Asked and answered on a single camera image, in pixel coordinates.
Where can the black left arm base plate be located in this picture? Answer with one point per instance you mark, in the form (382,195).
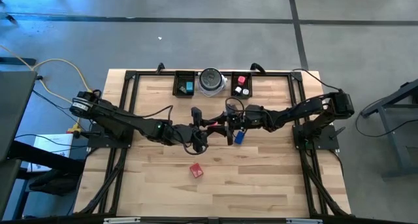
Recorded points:
(107,144)

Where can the yellow plug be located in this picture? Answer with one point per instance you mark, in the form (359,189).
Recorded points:
(90,90)
(75,130)

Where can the white charger block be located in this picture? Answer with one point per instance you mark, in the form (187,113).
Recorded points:
(238,90)

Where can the black clamp lever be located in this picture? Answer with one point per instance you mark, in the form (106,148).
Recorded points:
(88,133)
(338,132)

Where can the black flat bar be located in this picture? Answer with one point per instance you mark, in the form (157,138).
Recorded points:
(16,61)

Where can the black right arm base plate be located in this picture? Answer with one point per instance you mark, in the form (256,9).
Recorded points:
(326,143)

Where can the pink labelled charger block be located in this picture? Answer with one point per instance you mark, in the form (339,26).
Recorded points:
(241,80)

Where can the small dark grey block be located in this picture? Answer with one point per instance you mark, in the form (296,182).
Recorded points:
(182,90)

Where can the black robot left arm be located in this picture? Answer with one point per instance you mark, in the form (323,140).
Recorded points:
(130,122)

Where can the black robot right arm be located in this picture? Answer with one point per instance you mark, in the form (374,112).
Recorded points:
(310,108)

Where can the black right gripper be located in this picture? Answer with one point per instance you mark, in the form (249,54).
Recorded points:
(254,116)

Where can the black mesh basket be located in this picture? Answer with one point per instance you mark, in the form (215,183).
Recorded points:
(177,78)
(234,82)

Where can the teal charger block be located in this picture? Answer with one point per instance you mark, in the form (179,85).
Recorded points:
(189,86)

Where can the black bag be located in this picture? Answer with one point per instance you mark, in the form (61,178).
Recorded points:
(52,183)

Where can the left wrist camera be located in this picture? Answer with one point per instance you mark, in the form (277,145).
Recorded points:
(196,114)

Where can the blue charger block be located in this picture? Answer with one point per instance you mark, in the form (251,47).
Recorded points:
(239,137)

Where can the black beam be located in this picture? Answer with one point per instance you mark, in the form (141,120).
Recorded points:
(49,157)

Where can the white paper booklet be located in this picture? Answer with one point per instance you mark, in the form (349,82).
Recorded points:
(55,145)

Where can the red box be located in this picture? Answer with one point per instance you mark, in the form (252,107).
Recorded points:
(196,170)

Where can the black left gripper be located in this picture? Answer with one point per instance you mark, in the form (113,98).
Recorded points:
(189,136)

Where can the black metal table frame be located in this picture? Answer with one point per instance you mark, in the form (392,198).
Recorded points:
(156,74)

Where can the black desk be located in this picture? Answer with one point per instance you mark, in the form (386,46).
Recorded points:
(16,106)

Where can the grey metal table frame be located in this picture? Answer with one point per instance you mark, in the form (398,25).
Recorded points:
(396,142)

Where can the silver bracket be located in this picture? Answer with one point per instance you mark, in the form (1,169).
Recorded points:
(303,221)
(121,220)

